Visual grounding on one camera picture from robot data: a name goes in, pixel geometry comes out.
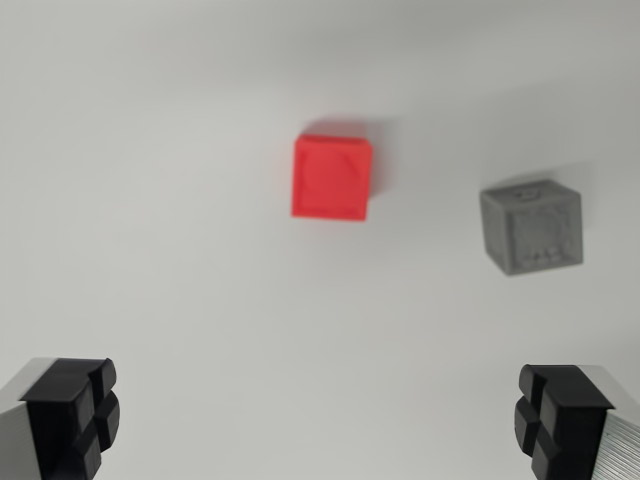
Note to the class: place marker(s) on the gripper left finger with black rubber pad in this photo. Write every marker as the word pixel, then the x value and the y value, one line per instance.
pixel 55 425

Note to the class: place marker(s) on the gripper right finger with black rubber pad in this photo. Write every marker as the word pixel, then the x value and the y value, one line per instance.
pixel 575 420

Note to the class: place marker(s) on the red plastic cube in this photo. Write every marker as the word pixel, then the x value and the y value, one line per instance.
pixel 330 180

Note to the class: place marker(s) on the grey plastic cube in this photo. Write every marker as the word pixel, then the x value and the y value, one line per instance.
pixel 535 230

